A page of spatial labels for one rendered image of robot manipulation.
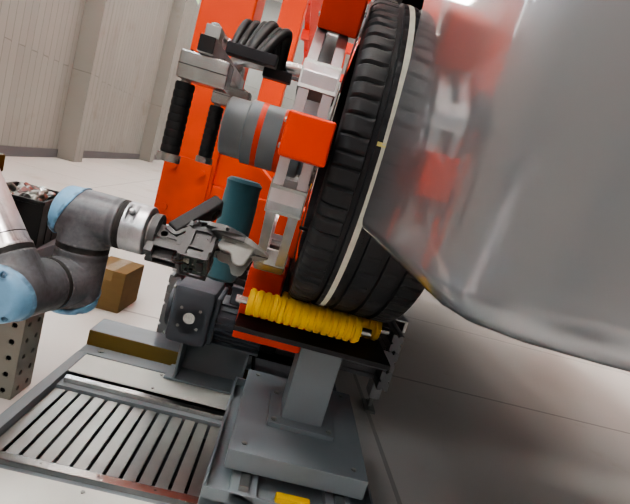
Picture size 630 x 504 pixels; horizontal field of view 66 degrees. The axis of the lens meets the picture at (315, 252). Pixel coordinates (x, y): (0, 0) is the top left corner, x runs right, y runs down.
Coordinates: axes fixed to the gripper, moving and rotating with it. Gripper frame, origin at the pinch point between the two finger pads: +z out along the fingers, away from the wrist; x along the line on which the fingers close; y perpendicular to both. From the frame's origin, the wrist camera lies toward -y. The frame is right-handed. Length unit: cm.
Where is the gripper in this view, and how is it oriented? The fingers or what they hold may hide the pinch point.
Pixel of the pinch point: (262, 252)
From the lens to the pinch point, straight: 90.7
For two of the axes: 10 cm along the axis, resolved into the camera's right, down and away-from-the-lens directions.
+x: 2.2, -5.5, -8.1
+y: -1.7, 7.9, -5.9
